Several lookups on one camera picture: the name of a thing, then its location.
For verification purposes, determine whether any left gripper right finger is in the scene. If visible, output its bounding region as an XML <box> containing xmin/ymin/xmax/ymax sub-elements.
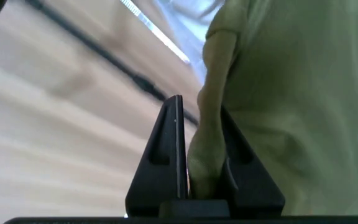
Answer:
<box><xmin>216</xmin><ymin>105</ymin><xmax>287</xmax><ymax>218</ymax></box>

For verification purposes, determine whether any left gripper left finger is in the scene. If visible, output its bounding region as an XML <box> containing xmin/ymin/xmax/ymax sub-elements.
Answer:
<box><xmin>124</xmin><ymin>94</ymin><xmax>189</xmax><ymax>218</ymax></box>

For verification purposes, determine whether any green garment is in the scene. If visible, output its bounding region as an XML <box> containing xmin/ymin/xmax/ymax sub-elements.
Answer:
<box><xmin>186</xmin><ymin>0</ymin><xmax>358</xmax><ymax>217</ymax></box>

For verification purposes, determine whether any black clothes rack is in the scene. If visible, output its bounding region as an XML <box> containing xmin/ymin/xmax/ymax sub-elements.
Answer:
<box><xmin>0</xmin><ymin>0</ymin><xmax>200</xmax><ymax>127</ymax></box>

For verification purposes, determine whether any beige curtain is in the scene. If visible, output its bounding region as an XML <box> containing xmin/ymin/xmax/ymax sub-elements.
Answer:
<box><xmin>0</xmin><ymin>0</ymin><xmax>205</xmax><ymax>218</ymax></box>

